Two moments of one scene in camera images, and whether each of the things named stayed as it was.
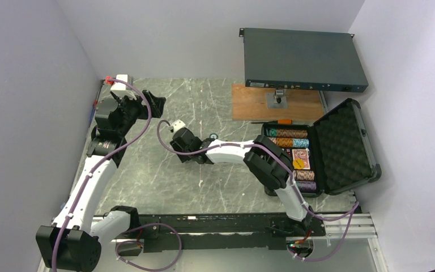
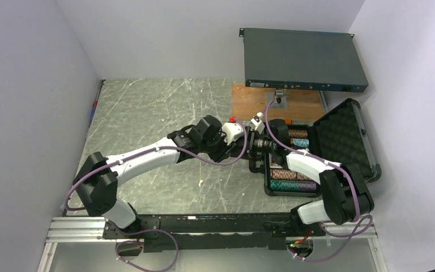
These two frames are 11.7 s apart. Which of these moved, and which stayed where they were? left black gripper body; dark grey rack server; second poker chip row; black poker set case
Moved: left black gripper body
Stayed: dark grey rack server; black poker set case; second poker chip row
